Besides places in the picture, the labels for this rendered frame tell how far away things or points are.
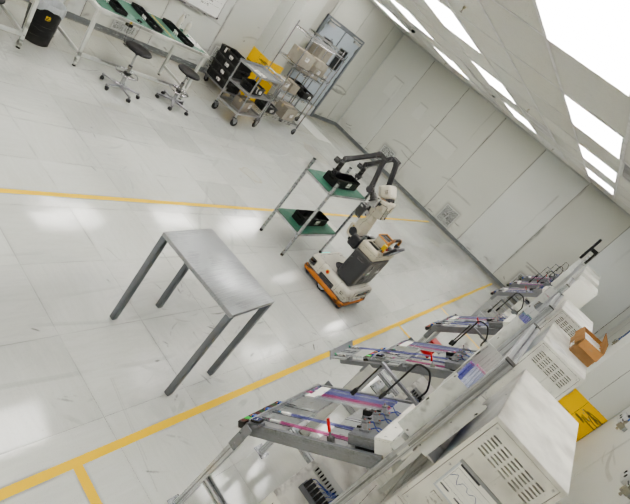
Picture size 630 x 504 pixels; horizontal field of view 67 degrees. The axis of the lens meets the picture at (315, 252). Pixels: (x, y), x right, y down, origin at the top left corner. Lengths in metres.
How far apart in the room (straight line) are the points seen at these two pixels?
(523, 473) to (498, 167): 10.73
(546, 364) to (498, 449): 1.45
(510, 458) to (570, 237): 10.29
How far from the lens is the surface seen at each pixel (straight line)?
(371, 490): 2.99
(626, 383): 6.60
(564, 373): 3.34
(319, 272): 5.43
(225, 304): 2.84
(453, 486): 2.06
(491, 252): 12.27
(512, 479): 1.99
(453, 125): 12.77
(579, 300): 7.98
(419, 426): 1.99
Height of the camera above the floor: 2.41
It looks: 23 degrees down
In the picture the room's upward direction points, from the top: 40 degrees clockwise
